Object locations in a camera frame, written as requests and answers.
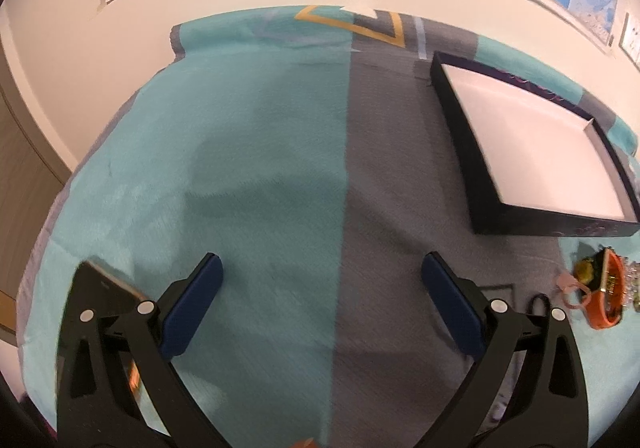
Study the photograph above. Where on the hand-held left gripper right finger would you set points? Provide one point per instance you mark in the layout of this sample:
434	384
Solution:
450	298

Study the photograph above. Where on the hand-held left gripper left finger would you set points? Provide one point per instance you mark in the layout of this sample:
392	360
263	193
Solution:
192	313

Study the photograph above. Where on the orange smartwatch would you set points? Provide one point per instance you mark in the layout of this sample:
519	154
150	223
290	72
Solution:
612	298

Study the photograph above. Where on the dark blue jewelry box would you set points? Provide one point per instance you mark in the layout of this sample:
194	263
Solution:
525	153

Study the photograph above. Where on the black smartphone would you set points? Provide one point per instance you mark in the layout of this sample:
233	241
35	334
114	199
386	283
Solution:
100	288

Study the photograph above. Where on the brown wooden door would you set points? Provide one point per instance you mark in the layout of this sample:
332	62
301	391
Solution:
25	178

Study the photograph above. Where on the white wall socket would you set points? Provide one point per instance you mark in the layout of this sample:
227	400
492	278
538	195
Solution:
632	41

